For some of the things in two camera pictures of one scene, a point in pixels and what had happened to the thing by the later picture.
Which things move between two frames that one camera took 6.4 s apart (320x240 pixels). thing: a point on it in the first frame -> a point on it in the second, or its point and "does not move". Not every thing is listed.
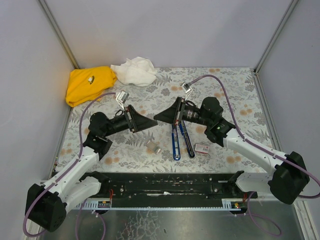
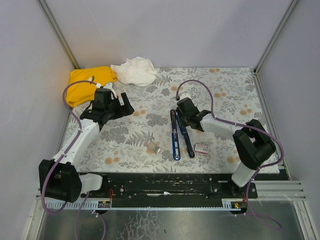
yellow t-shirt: (88, 84) does not move
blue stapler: (186, 138) does not move
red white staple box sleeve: (202, 148) does not move
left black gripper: (130, 119) -> (119, 107)
